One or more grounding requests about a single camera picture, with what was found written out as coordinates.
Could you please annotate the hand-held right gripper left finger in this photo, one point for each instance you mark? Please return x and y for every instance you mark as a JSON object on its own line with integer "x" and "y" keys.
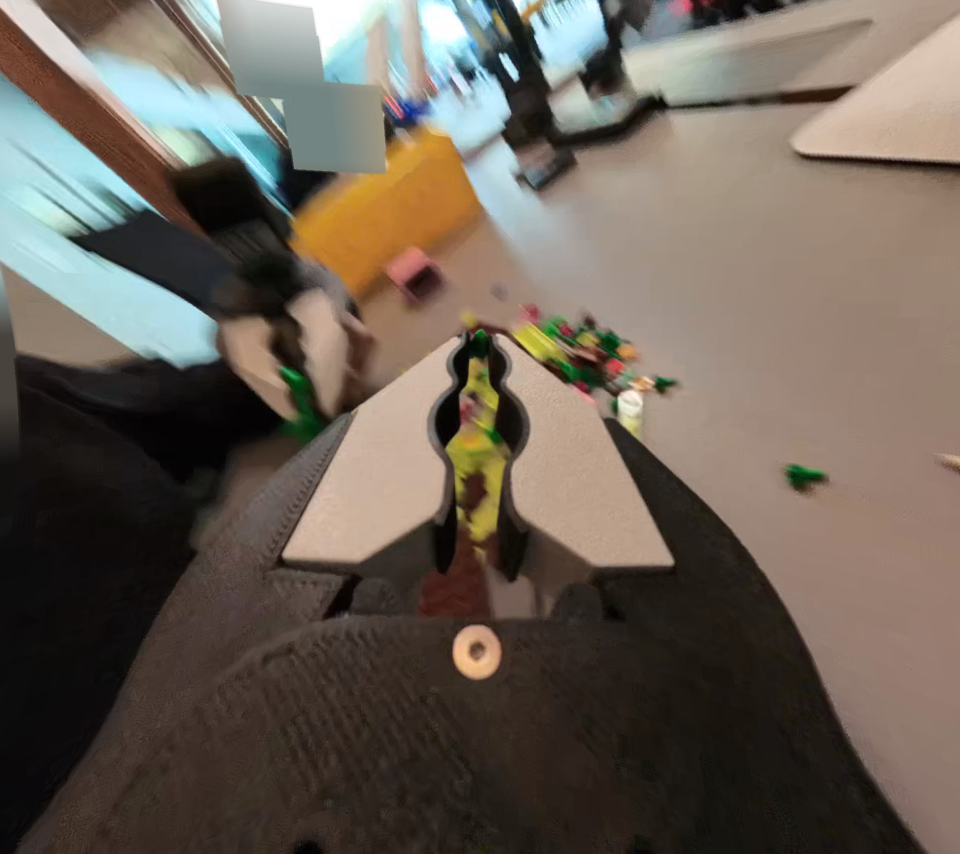
{"x": 367, "y": 486}

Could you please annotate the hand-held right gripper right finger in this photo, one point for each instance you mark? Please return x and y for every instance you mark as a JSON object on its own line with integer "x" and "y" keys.
{"x": 585, "y": 486}

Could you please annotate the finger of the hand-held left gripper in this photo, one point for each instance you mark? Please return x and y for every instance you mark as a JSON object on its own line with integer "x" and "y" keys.
{"x": 247, "y": 359}
{"x": 322, "y": 344}

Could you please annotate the green leafy brick plant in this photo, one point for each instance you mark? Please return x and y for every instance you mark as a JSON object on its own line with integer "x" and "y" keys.
{"x": 300, "y": 404}

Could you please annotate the pink toy brick pot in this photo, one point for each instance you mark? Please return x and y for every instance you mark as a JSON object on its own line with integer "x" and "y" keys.
{"x": 411, "y": 272}

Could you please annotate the pile of small toy bricks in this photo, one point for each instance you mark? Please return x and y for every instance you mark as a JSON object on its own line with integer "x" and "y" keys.
{"x": 577, "y": 351}

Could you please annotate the person's left forearm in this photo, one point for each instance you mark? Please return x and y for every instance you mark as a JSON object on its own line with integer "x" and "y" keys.
{"x": 150, "y": 404}

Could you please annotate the person's left hand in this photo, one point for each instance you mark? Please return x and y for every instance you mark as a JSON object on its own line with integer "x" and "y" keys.
{"x": 361, "y": 351}

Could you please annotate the narrow lime toy plate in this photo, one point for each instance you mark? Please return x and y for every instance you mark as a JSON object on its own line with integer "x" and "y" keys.
{"x": 630, "y": 411}

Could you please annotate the brown toy brick plate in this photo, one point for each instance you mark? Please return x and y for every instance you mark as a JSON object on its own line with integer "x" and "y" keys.
{"x": 454, "y": 584}

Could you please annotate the yellow plastic bin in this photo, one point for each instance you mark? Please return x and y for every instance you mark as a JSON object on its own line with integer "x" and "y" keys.
{"x": 390, "y": 208}

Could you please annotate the wooden pillar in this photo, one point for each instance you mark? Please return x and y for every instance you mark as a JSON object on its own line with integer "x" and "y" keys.
{"x": 90, "y": 111}

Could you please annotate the small green stud piece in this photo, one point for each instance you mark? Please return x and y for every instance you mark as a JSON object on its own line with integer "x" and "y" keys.
{"x": 804, "y": 475}

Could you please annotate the black charger with green lights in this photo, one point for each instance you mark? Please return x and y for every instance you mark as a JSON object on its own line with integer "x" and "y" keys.
{"x": 529, "y": 118}

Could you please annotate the black metal column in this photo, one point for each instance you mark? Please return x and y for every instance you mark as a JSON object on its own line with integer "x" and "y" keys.
{"x": 502, "y": 6}

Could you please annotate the black flat power box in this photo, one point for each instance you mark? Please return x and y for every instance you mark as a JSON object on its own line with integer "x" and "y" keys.
{"x": 607, "y": 118}

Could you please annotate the tan twig toy piece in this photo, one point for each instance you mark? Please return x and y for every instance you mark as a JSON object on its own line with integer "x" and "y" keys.
{"x": 951, "y": 460}

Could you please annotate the white desk lamp stand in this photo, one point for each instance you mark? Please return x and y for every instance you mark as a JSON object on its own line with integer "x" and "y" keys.
{"x": 885, "y": 103}

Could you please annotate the black camera battery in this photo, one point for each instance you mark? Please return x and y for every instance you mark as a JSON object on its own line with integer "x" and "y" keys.
{"x": 546, "y": 167}

